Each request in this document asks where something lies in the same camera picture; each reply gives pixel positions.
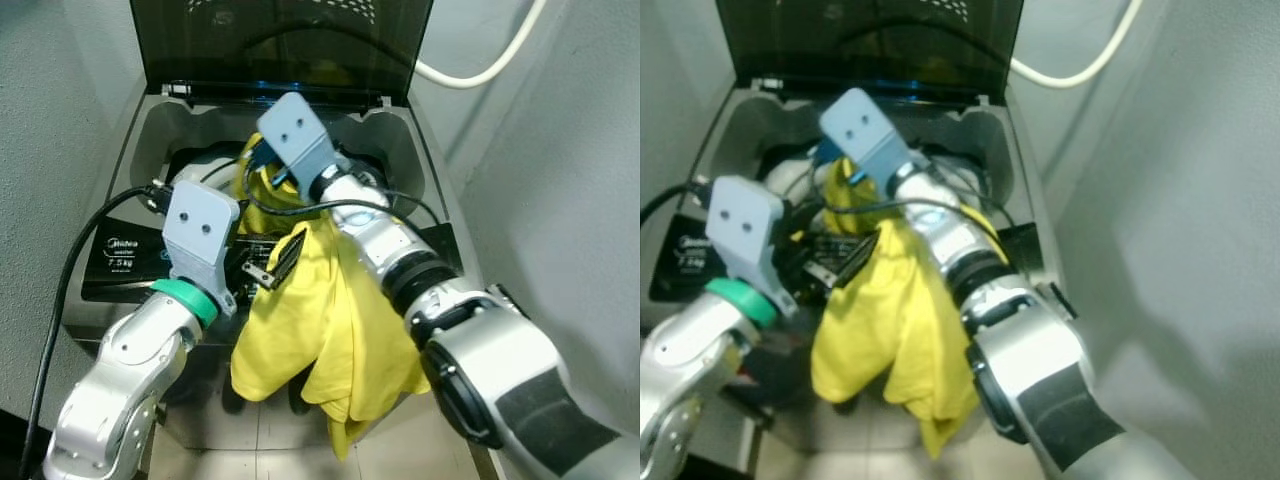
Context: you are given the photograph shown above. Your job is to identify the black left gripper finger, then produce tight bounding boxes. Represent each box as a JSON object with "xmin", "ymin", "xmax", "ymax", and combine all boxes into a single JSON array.
[
  {"xmin": 262, "ymin": 231, "xmax": 308, "ymax": 292},
  {"xmin": 834, "ymin": 231, "xmax": 883, "ymax": 292}
]

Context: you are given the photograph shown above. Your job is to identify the plain yellow garment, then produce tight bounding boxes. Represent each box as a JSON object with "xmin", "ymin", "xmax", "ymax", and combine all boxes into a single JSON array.
[
  {"xmin": 809, "ymin": 153, "xmax": 1008, "ymax": 461},
  {"xmin": 229, "ymin": 133, "xmax": 433, "ymax": 462}
]

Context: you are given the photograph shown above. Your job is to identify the grey top load washing machine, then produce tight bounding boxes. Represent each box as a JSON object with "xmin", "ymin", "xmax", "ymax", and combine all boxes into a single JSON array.
[
  {"xmin": 58, "ymin": 78, "xmax": 473, "ymax": 453},
  {"xmin": 640, "ymin": 76, "xmax": 1063, "ymax": 473}
]

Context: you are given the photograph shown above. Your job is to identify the dark tinted washer lid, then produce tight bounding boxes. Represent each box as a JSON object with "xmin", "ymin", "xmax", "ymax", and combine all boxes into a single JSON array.
[
  {"xmin": 129, "ymin": 0, "xmax": 435, "ymax": 108},
  {"xmin": 715, "ymin": 0, "xmax": 1025, "ymax": 103}
]

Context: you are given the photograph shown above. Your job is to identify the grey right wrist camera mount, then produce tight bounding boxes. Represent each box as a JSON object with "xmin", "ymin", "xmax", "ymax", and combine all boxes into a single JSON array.
[
  {"xmin": 256, "ymin": 92, "xmax": 343, "ymax": 202},
  {"xmin": 819, "ymin": 87, "xmax": 908, "ymax": 193}
]

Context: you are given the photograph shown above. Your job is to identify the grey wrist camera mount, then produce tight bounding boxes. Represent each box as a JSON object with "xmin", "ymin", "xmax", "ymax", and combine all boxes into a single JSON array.
[
  {"xmin": 256, "ymin": 92, "xmax": 343, "ymax": 202},
  {"xmin": 704, "ymin": 175, "xmax": 787, "ymax": 318},
  {"xmin": 819, "ymin": 87, "xmax": 908, "ymax": 193},
  {"xmin": 162, "ymin": 180, "xmax": 242, "ymax": 318}
]

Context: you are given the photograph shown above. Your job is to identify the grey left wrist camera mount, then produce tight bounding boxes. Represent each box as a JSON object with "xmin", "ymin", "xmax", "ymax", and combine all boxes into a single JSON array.
[
  {"xmin": 704, "ymin": 175, "xmax": 787, "ymax": 318},
  {"xmin": 162, "ymin": 180, "xmax": 242, "ymax": 318}
]

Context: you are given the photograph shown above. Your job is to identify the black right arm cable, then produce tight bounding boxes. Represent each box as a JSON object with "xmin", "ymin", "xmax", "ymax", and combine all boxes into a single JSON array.
[
  {"xmin": 800, "ymin": 160, "xmax": 1011, "ymax": 233},
  {"xmin": 238, "ymin": 160, "xmax": 443, "ymax": 229}
]

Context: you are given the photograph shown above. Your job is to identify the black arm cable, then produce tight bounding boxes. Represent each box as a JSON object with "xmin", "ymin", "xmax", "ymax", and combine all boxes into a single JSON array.
[
  {"xmin": 238, "ymin": 160, "xmax": 443, "ymax": 229},
  {"xmin": 640, "ymin": 178, "xmax": 713, "ymax": 227},
  {"xmin": 19, "ymin": 184, "xmax": 169, "ymax": 480},
  {"xmin": 800, "ymin": 160, "xmax": 1011, "ymax": 233}
]

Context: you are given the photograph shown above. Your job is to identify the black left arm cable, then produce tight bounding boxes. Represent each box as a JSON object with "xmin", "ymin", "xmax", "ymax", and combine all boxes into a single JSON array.
[
  {"xmin": 19, "ymin": 184, "xmax": 169, "ymax": 480},
  {"xmin": 640, "ymin": 178, "xmax": 713, "ymax": 227}
]

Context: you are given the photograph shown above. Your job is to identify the white water hose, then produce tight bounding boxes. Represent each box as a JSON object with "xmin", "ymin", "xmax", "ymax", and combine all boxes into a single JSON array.
[
  {"xmin": 1009, "ymin": 0, "xmax": 1145, "ymax": 91},
  {"xmin": 412, "ymin": 0, "xmax": 550, "ymax": 91}
]

